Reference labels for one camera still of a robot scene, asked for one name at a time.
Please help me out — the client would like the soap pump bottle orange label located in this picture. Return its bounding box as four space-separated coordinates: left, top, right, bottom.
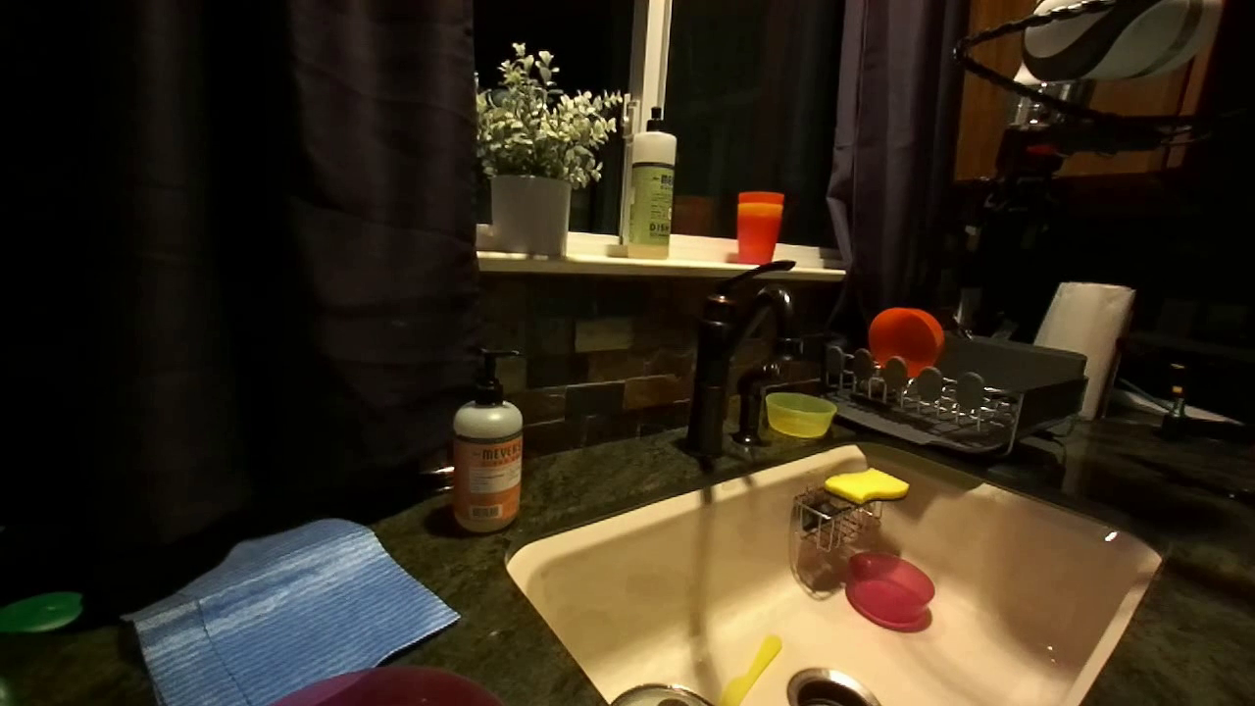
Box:
447 351 529 536

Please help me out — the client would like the green plastic lid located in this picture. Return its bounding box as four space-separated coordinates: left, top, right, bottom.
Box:
0 587 87 641

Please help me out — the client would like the green dish soap bottle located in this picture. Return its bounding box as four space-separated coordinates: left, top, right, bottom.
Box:
614 108 684 265

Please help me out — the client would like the white window frame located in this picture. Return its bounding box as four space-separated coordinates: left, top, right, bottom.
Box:
631 0 680 135

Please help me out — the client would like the wide dark curtain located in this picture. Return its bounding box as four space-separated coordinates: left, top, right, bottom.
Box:
0 0 483 620

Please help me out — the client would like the dark bronze faucet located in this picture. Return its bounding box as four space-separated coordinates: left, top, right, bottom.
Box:
684 254 802 480

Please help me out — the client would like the yellow plastic utensil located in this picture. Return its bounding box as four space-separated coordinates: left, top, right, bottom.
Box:
712 632 788 706

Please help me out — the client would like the narrow purple curtain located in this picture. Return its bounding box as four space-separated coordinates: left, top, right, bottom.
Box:
822 0 971 359

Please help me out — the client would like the purple plastic bowl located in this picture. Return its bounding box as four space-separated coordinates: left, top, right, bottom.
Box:
269 663 506 706

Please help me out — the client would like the metal sponge caddy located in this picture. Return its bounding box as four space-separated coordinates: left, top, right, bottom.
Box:
788 487 885 601

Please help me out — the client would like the white paper towel roll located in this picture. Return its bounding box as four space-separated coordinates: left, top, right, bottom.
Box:
1030 280 1138 423

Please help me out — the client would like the pink bowl in sink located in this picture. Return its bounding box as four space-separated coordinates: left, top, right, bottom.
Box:
844 548 938 636

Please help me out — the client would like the orange plastic bowl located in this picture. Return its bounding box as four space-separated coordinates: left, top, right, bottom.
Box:
863 306 950 386

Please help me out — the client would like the orange plastic cup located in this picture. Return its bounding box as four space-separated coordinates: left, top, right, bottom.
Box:
728 190 788 266

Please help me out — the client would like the yellow sponge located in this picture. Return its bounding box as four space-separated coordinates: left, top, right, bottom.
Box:
821 468 914 508

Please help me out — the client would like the cream sink basin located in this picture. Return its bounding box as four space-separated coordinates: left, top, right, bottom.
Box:
503 440 1166 706

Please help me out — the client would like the white window sill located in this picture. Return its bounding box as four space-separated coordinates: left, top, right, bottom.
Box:
473 224 852 287

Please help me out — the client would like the blue dish cloth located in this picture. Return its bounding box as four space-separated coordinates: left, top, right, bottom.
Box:
123 516 461 706

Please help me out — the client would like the potted plant white pot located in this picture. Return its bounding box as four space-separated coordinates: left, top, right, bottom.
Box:
470 41 636 265

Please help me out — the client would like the grey dish rack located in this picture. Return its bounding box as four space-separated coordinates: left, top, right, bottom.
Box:
821 326 1091 459

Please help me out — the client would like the small yellow bowl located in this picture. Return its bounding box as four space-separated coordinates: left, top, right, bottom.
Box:
759 390 844 444

